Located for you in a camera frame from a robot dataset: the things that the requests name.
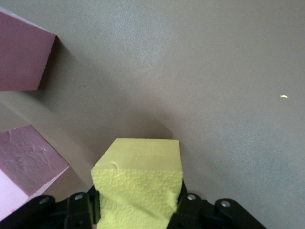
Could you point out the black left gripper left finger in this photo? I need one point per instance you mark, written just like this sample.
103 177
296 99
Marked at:
71 212

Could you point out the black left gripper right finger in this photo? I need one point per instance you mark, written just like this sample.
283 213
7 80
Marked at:
197 214

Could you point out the yellow foam cube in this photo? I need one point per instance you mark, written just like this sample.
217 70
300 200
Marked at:
138 171

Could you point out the pink foam cube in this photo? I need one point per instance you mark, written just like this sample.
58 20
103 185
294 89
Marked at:
21 52
28 157

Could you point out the tiny yellow foam crumb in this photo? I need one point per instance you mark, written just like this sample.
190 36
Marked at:
283 96

